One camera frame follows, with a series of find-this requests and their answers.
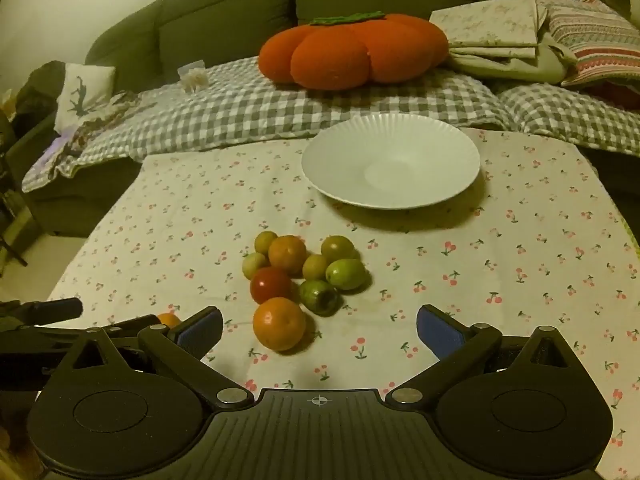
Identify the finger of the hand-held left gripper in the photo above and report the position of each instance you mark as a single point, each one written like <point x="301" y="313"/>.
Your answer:
<point x="55" y="336"/>
<point x="45" y="310"/>

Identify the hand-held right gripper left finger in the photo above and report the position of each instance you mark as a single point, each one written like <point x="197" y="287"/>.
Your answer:
<point x="200" y="330"/>

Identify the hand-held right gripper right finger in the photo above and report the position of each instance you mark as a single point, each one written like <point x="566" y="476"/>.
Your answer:
<point x="440" y="332"/>

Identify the small orange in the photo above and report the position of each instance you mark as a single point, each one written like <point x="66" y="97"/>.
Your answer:
<point x="167" y="319"/>

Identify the large orange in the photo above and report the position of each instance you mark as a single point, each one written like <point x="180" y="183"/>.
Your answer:
<point x="279" y="323"/>

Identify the red tomato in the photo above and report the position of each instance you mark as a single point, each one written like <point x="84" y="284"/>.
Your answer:
<point x="271" y="285"/>

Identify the pale green jujube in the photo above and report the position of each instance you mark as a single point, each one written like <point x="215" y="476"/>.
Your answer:
<point x="254" y="265"/>

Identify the small yellow-green jujube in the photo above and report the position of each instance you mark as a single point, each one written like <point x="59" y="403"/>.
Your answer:
<point x="265" y="242"/>

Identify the light green jujube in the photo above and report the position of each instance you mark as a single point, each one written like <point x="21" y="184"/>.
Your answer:
<point x="345" y="273"/>

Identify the medium orange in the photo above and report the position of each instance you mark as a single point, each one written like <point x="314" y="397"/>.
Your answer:
<point x="287" y="254"/>

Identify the dark green jujube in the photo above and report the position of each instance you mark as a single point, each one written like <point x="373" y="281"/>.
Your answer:
<point x="320" y="296"/>

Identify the yellow-brown jujube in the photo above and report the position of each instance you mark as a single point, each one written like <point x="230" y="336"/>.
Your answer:
<point x="315" y="266"/>

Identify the brown-green jujube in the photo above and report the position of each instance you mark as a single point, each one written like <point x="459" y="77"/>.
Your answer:
<point x="337" y="248"/>

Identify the white ribbed plate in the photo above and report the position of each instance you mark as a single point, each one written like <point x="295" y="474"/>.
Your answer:
<point x="390" y="160"/>

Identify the cherry print tablecloth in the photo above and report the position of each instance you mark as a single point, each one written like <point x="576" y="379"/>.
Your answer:
<point x="175" y="240"/>

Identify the dark cloth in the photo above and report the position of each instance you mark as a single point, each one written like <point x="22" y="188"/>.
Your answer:
<point x="35" y="90"/>

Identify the white printed pillow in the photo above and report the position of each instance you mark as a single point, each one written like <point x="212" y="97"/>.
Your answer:
<point x="82" y="92"/>

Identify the grey checked blanket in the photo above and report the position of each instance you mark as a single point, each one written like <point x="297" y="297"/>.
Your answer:
<point x="225" y="110"/>

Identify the folded beige cloth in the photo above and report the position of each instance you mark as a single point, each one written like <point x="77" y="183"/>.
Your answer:
<point x="505" y="67"/>

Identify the orange pumpkin cushion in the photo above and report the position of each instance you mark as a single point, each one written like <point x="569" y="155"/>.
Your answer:
<point x="350" y="50"/>

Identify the folded floral sheet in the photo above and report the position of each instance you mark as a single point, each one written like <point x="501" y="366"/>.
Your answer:
<point x="490" y="25"/>

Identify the green sofa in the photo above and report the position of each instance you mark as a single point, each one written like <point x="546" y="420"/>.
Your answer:
<point x="225" y="10"/>

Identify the striped knit blanket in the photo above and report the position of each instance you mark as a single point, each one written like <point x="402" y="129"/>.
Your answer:
<point x="595" y="45"/>

